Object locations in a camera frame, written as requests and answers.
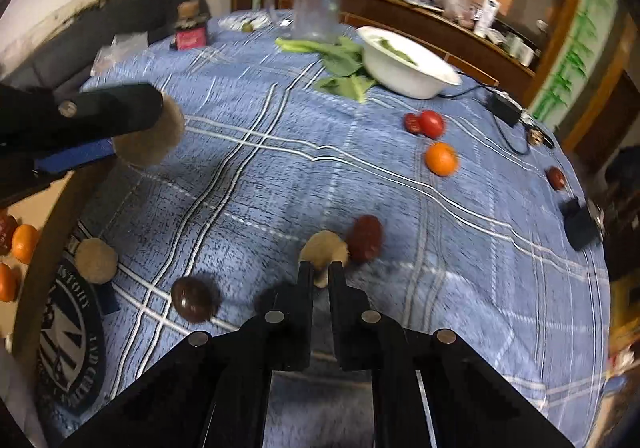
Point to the blue plaid tablecloth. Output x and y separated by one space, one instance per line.
300 103

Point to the white container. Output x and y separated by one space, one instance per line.
517 47

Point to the wooden counter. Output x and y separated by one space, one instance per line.
390 11

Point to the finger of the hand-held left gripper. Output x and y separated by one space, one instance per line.
75 156
100 111

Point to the black power adapter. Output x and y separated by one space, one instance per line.
505 108

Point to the brown cardboard box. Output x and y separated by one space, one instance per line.
60 223

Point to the bamboo wall poster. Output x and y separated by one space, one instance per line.
575 53

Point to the dark sofa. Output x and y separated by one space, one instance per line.
75 43

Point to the shiny dark red jujube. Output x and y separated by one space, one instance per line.
365 237

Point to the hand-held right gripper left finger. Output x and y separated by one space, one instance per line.
305 288

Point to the wrinkled bright red jujube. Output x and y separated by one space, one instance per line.
5 234

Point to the clear plastic bag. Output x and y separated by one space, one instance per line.
120 51

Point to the green leafy vegetable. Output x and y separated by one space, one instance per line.
345 61

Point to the black small box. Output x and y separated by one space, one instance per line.
580 225

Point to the large orange mandarin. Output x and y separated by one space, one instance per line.
7 282

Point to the white bowl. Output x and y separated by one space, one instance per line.
405 78

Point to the wooden door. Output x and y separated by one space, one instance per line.
615 118

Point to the dark purple passion fruit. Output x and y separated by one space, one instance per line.
192 298

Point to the pink small box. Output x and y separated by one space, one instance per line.
191 38

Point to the small red tomato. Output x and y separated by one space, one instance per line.
432 123

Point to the white bottle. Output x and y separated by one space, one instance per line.
487 13

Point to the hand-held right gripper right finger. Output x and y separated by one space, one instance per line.
339 293

